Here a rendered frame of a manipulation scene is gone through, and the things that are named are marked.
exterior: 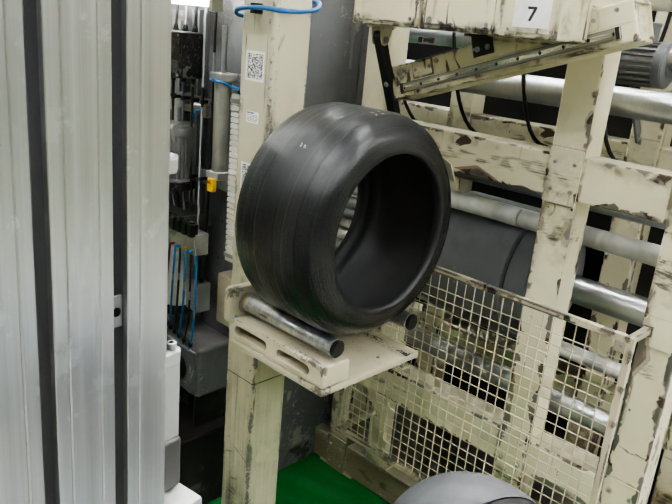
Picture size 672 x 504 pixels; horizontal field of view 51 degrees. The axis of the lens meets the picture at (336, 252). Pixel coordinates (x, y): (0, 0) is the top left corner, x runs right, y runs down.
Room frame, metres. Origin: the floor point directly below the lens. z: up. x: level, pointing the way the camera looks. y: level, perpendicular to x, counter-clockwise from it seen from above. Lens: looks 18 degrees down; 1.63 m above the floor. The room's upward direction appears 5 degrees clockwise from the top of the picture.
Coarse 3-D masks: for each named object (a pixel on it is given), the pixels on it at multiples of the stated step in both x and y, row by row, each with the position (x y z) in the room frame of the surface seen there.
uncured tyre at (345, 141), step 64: (320, 128) 1.59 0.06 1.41; (384, 128) 1.60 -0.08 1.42; (256, 192) 1.55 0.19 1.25; (320, 192) 1.47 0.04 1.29; (384, 192) 1.96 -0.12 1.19; (448, 192) 1.77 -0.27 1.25; (256, 256) 1.53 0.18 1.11; (320, 256) 1.45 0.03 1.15; (384, 256) 1.90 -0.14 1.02; (320, 320) 1.50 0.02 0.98; (384, 320) 1.63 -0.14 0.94
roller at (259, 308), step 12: (252, 300) 1.72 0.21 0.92; (252, 312) 1.71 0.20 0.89; (264, 312) 1.68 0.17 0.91; (276, 312) 1.66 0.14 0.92; (276, 324) 1.64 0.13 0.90; (288, 324) 1.61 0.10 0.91; (300, 324) 1.60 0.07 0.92; (300, 336) 1.58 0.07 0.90; (312, 336) 1.55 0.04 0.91; (324, 336) 1.54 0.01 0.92; (324, 348) 1.52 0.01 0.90; (336, 348) 1.51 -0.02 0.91
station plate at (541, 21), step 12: (516, 0) 1.65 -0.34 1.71; (528, 0) 1.63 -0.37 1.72; (540, 0) 1.61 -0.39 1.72; (552, 0) 1.59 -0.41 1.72; (516, 12) 1.65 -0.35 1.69; (528, 12) 1.63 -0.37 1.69; (540, 12) 1.61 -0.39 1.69; (516, 24) 1.65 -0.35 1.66; (528, 24) 1.62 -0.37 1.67; (540, 24) 1.61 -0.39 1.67
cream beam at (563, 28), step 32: (384, 0) 1.92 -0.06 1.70; (416, 0) 1.85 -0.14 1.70; (448, 0) 1.78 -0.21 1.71; (480, 0) 1.72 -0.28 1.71; (512, 0) 1.66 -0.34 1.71; (576, 0) 1.62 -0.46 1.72; (608, 0) 1.73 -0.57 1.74; (480, 32) 1.71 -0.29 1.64; (512, 32) 1.65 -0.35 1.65; (544, 32) 1.60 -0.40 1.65; (576, 32) 1.64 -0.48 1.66
